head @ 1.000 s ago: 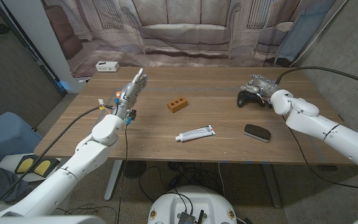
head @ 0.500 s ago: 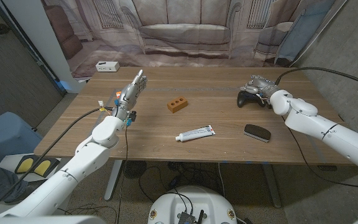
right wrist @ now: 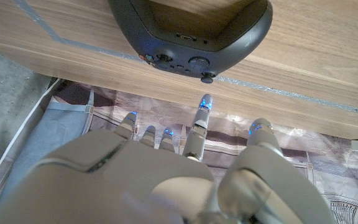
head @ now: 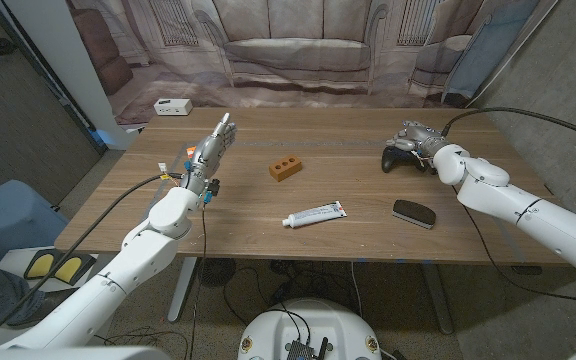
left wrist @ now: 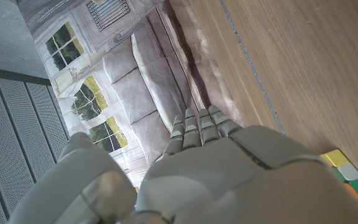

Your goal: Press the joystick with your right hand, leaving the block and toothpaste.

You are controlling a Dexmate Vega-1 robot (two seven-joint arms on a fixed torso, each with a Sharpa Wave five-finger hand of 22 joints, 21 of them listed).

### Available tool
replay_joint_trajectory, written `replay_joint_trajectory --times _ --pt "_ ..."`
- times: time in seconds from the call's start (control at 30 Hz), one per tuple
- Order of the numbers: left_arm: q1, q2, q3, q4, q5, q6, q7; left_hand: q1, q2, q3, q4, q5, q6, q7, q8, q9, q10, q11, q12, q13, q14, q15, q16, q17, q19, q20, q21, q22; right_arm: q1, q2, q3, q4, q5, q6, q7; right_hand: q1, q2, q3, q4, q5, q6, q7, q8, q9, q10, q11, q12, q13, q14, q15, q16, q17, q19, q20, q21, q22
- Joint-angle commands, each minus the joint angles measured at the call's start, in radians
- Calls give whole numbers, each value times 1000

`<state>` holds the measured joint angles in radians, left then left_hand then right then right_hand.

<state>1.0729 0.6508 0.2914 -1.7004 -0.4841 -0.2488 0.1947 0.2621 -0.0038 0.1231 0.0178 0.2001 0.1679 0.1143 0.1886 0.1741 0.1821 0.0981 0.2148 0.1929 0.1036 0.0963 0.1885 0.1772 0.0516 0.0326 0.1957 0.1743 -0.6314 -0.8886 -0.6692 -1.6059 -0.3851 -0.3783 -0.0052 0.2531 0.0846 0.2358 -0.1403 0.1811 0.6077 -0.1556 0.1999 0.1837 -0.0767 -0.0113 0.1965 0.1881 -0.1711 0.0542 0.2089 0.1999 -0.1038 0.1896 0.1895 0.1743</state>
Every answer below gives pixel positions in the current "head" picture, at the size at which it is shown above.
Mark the black computer module with antenna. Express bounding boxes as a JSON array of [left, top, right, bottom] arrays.
[[285, 337, 330, 360]]

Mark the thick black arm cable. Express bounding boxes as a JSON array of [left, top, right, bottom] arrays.
[[440, 106, 576, 149], [0, 172, 185, 346]]

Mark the white power box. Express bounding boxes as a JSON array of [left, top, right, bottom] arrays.
[[153, 97, 194, 117]]

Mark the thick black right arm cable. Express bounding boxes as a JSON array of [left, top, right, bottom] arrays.
[[440, 106, 576, 149]]

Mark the grey metal table leg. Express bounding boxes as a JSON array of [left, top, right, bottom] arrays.
[[167, 257, 199, 324], [420, 263, 455, 335]]

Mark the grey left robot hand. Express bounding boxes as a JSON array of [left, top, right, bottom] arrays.
[[182, 113, 239, 196]]

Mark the white toothpaste tube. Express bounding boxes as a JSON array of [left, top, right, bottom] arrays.
[[281, 200, 348, 230]]

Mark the black board eraser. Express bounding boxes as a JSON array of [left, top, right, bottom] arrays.
[[391, 199, 438, 231]]

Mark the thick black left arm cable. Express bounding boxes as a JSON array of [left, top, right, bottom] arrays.
[[0, 172, 185, 346]]

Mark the black round floor fan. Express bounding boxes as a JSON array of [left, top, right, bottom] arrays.
[[197, 257, 237, 289]]

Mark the yellow foot pedal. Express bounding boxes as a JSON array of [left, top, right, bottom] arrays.
[[26, 252, 55, 279], [55, 255, 83, 284]]

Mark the thin black left wrist cable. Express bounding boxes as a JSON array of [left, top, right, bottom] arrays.
[[187, 202, 208, 360]]

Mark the black game controller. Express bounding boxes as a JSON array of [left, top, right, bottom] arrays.
[[380, 145, 432, 175]]

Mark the blue plastic chair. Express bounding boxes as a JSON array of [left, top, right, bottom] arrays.
[[0, 179, 69, 266]]

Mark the printed sofa room backdrop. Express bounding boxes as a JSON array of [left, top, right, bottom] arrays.
[[65, 0, 542, 126]]

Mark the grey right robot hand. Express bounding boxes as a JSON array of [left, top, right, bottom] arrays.
[[385, 119, 453, 159]]

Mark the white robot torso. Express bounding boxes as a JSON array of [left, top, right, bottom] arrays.
[[237, 298, 383, 360]]

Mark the thin braided right wrist cable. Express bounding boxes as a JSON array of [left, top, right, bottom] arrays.
[[451, 185, 576, 308]]

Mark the orange brick block with holes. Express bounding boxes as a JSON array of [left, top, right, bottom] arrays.
[[268, 154, 304, 183]]

